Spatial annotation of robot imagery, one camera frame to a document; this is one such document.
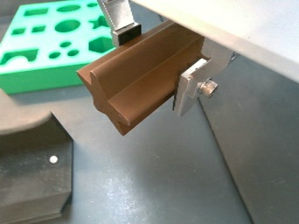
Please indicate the green foam shape board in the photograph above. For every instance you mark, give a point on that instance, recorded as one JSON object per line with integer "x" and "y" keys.
{"x": 52, "y": 40}

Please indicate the brown star prism object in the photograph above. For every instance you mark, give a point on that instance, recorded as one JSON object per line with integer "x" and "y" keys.
{"x": 134, "y": 79}

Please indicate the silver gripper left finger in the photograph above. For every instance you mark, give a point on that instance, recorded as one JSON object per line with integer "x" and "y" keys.
{"x": 124, "y": 27}

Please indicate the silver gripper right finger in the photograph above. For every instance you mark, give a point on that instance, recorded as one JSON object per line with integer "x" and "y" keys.
{"x": 195, "y": 80}

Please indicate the dark grey curved fixture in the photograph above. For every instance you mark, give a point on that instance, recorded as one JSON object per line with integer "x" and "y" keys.
{"x": 36, "y": 150}

